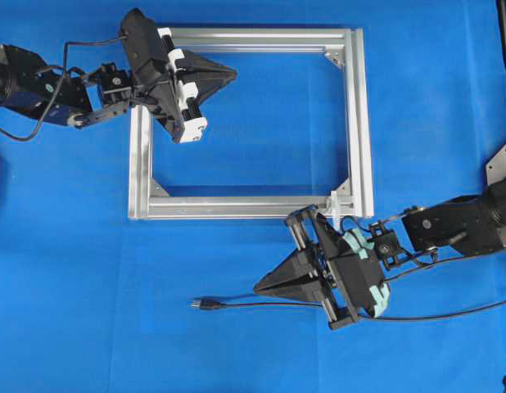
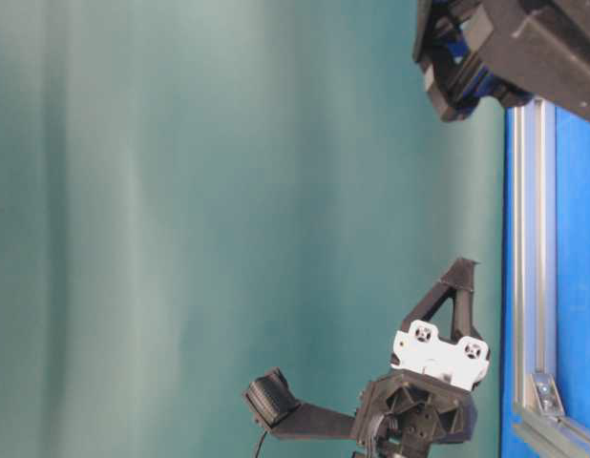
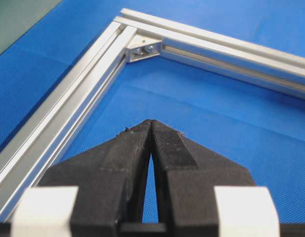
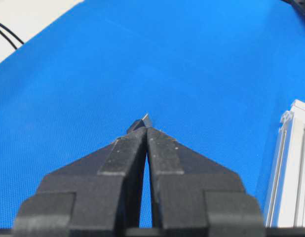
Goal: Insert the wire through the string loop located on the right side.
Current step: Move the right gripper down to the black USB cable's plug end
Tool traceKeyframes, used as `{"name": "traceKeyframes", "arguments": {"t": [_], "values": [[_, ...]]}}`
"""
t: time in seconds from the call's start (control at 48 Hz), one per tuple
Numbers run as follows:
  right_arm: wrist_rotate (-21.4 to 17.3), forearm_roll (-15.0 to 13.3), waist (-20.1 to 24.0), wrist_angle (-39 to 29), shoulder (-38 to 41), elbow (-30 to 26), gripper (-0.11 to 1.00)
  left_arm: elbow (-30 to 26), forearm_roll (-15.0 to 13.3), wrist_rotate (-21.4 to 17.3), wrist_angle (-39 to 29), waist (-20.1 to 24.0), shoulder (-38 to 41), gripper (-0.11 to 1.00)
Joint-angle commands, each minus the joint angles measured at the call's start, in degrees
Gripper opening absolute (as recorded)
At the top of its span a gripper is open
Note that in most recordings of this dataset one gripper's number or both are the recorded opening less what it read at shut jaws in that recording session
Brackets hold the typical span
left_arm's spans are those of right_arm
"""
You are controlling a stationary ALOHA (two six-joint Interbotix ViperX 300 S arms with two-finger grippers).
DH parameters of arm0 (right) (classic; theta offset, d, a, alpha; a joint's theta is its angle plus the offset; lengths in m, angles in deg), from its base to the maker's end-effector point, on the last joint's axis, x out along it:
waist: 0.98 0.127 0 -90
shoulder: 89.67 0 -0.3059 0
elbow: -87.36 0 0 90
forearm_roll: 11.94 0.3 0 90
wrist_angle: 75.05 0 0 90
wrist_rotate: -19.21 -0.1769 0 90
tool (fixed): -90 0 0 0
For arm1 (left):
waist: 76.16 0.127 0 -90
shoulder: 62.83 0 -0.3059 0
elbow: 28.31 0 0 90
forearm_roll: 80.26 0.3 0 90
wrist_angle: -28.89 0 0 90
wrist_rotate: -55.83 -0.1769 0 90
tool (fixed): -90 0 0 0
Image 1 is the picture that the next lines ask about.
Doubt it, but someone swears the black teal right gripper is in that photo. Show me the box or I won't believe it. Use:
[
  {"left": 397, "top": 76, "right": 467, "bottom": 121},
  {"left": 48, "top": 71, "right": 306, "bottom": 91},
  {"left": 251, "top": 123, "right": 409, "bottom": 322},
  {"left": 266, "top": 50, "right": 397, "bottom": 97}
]
[{"left": 253, "top": 206, "right": 391, "bottom": 329}]

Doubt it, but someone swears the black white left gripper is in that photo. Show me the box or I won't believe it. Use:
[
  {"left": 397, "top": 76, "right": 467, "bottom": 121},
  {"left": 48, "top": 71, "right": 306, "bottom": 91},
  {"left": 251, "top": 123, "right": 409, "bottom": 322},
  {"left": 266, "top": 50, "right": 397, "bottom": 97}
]
[{"left": 119, "top": 8, "right": 237, "bottom": 143}]

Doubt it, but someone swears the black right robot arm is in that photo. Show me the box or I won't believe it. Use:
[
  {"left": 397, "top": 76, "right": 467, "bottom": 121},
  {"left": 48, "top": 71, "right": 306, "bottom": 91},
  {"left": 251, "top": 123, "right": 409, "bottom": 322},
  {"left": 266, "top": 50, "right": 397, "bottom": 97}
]
[{"left": 254, "top": 178, "right": 506, "bottom": 329}]

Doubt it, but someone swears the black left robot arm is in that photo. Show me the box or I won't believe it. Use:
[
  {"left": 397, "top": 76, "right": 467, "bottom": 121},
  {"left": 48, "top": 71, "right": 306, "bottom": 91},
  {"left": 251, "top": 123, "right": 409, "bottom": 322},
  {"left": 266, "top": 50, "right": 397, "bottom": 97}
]
[{"left": 0, "top": 8, "right": 237, "bottom": 143}]

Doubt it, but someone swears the aluminium extrusion frame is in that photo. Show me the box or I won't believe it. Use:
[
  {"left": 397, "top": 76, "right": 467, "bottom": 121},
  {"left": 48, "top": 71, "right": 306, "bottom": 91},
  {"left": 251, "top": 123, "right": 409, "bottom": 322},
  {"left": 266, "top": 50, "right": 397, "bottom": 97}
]
[{"left": 128, "top": 27, "right": 374, "bottom": 220}]

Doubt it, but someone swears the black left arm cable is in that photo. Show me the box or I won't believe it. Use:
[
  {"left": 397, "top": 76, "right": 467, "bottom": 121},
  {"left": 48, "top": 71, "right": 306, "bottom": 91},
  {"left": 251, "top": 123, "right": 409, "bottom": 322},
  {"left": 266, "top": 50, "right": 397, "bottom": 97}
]
[{"left": 0, "top": 34, "right": 129, "bottom": 143}]

